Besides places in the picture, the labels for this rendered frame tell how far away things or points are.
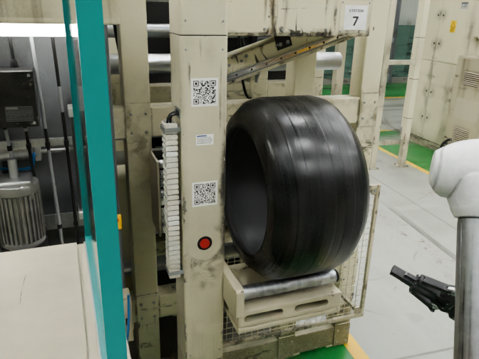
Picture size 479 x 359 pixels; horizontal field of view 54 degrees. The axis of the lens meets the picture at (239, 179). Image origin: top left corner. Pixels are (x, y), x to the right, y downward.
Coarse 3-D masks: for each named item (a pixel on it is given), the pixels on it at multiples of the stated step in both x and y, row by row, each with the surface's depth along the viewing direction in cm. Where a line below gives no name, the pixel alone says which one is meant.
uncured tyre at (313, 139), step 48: (288, 96) 146; (240, 144) 172; (288, 144) 126; (336, 144) 130; (240, 192) 178; (288, 192) 125; (336, 192) 127; (240, 240) 160; (288, 240) 128; (336, 240) 132
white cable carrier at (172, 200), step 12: (168, 132) 127; (168, 144) 128; (168, 156) 129; (168, 168) 130; (168, 180) 131; (168, 192) 132; (168, 204) 134; (168, 216) 135; (168, 228) 136; (168, 240) 137; (168, 252) 139; (168, 264) 142; (180, 264) 145
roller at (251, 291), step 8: (320, 272) 153; (328, 272) 153; (336, 272) 154; (272, 280) 148; (280, 280) 148; (288, 280) 149; (296, 280) 149; (304, 280) 150; (312, 280) 151; (320, 280) 152; (328, 280) 153; (336, 280) 154; (248, 288) 144; (256, 288) 144; (264, 288) 145; (272, 288) 146; (280, 288) 147; (288, 288) 148; (296, 288) 149; (248, 296) 143; (256, 296) 145
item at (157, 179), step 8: (152, 152) 178; (160, 152) 182; (152, 160) 177; (160, 160) 171; (152, 168) 179; (160, 168) 184; (152, 176) 181; (160, 176) 171; (152, 184) 183; (160, 184) 173; (152, 192) 184; (160, 192) 174; (152, 200) 186; (160, 200) 176; (152, 208) 188; (160, 208) 175; (152, 216) 190; (160, 216) 176; (160, 224) 177; (160, 232) 178
